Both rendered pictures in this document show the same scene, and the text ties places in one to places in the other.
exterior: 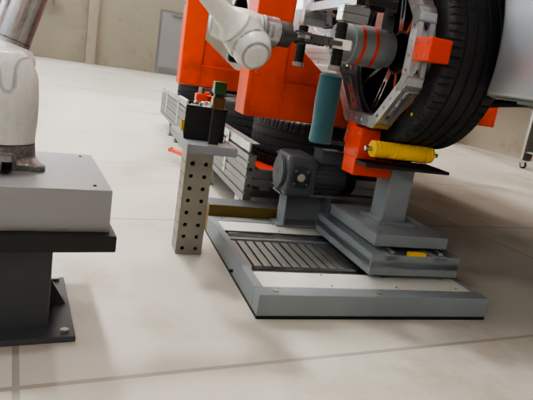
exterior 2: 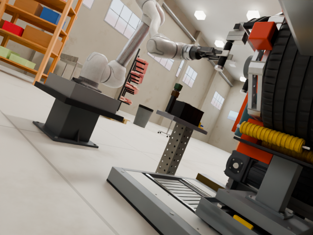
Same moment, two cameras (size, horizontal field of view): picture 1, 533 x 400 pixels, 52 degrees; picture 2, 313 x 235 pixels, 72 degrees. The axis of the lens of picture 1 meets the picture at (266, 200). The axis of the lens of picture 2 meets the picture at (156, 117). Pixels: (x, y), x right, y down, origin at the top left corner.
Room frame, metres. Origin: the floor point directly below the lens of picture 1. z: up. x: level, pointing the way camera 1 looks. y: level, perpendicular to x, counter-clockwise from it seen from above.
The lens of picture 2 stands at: (1.13, -1.07, 0.40)
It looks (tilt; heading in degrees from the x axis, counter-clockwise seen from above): 0 degrees down; 65
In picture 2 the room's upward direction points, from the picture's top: 23 degrees clockwise
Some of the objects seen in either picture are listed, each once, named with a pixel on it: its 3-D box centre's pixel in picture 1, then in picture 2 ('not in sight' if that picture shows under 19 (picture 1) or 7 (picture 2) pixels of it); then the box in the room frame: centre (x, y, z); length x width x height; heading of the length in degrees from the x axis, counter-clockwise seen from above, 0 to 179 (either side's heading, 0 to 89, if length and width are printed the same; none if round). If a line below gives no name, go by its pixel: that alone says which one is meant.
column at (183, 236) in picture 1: (192, 197); (173, 152); (2.00, 0.28, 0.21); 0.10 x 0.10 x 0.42; 19
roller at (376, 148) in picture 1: (401, 151); (269, 135); (1.94, -0.45, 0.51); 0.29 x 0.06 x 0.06; 109
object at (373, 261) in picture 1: (381, 242); (260, 227); (2.07, -0.48, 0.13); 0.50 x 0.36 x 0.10; 19
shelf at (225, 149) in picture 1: (201, 140); (183, 122); (1.97, 0.27, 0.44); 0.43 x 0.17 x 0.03; 19
